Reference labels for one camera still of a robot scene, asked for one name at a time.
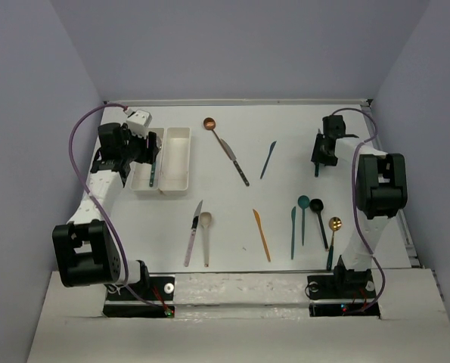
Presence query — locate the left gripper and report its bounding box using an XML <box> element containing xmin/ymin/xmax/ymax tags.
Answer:
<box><xmin>119</xmin><ymin>124</ymin><xmax>159</xmax><ymax>165</ymax></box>

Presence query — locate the silver spoon green handle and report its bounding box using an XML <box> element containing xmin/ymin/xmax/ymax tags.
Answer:
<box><xmin>148</xmin><ymin>135</ymin><xmax>162</xmax><ymax>188</ymax></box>

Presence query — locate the black spoon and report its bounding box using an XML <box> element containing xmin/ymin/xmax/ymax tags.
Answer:
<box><xmin>309</xmin><ymin>198</ymin><xmax>329</xmax><ymax>251</ymax></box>

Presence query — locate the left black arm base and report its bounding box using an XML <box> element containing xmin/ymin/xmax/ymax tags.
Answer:
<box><xmin>102</xmin><ymin>275</ymin><xmax>175</xmax><ymax>318</ymax></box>

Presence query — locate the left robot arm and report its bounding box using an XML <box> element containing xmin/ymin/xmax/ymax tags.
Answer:
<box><xmin>52</xmin><ymin>121</ymin><xmax>160</xmax><ymax>299</ymax></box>

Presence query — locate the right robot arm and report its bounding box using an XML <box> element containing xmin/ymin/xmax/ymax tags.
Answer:
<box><xmin>311</xmin><ymin>114</ymin><xmax>408</xmax><ymax>296</ymax></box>

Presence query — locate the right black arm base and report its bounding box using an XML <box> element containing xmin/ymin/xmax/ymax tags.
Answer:
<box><xmin>304</xmin><ymin>275</ymin><xmax>380</xmax><ymax>318</ymax></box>

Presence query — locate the white left utensil tray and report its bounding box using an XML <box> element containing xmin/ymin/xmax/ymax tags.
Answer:
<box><xmin>129</xmin><ymin>128</ymin><xmax>166</xmax><ymax>195</ymax></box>

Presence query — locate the white utensil tray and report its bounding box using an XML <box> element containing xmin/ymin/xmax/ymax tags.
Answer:
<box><xmin>159</xmin><ymin>127</ymin><xmax>191</xmax><ymax>196</ymax></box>
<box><xmin>129</xmin><ymin>128</ymin><xmax>166</xmax><ymax>195</ymax></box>

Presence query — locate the white right utensil tray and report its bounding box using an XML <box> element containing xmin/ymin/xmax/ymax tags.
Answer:
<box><xmin>159</xmin><ymin>127</ymin><xmax>191</xmax><ymax>196</ymax></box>

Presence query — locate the blue plastic knife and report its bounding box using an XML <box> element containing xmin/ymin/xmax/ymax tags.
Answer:
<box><xmin>259</xmin><ymin>141</ymin><xmax>277</xmax><ymax>180</ymax></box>

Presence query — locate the teal plastic spoon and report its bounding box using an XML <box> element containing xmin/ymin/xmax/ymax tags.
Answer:
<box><xmin>297</xmin><ymin>195</ymin><xmax>310</xmax><ymax>246</ymax></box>

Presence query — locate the teal plastic knife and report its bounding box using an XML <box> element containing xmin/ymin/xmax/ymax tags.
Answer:
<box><xmin>290</xmin><ymin>206</ymin><xmax>296</xmax><ymax>260</ymax></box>

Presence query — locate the beige plastic spoon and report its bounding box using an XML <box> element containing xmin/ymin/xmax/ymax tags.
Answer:
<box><xmin>199</xmin><ymin>212</ymin><xmax>213</xmax><ymax>268</ymax></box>

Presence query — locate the orange plastic knife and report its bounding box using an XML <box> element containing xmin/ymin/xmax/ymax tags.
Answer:
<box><xmin>252</xmin><ymin>209</ymin><xmax>271</xmax><ymax>262</ymax></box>

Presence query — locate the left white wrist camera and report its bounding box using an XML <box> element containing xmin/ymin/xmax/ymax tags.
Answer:
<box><xmin>126</xmin><ymin>110</ymin><xmax>152</xmax><ymax>138</ymax></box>

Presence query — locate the gold spoon teal handle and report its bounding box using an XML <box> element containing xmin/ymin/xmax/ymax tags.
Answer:
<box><xmin>326</xmin><ymin>216</ymin><xmax>342</xmax><ymax>271</ymax></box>

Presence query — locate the steel knife pink handle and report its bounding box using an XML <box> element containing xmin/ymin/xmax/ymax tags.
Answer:
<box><xmin>184</xmin><ymin>200</ymin><xmax>203</xmax><ymax>267</ymax></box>

